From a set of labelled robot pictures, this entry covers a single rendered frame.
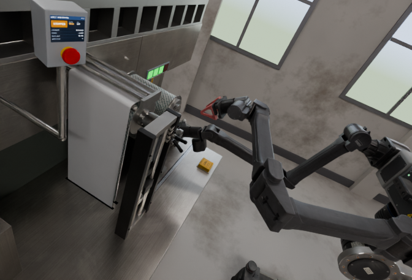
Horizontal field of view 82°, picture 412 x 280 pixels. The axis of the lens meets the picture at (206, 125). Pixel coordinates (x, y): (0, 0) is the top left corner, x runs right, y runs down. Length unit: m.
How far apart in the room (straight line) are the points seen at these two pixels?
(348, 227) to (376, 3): 2.55
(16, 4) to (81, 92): 0.27
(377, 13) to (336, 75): 0.67
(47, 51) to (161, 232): 0.83
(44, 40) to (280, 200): 0.55
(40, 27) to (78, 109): 0.46
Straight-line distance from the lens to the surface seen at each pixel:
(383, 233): 0.77
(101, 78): 0.82
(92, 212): 1.12
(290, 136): 3.39
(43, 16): 0.47
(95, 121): 0.87
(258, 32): 2.89
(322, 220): 0.64
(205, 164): 1.38
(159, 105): 1.06
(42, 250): 1.06
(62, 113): 0.60
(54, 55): 0.50
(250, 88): 3.09
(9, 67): 0.88
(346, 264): 1.21
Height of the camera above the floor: 1.86
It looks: 34 degrees down
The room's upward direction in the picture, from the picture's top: 24 degrees clockwise
